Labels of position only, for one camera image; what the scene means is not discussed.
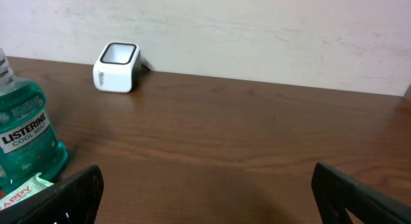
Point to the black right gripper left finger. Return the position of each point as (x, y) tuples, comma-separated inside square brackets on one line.
[(75, 199)]

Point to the blue mouthwash bottle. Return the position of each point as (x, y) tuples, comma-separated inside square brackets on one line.
[(29, 144)]

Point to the teal wet wipes pack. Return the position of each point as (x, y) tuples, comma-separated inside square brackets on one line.
[(32, 186)]

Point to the white barcode scanner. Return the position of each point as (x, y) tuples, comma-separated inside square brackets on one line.
[(118, 67)]

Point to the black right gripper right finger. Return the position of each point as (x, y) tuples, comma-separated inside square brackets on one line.
[(337, 195)]

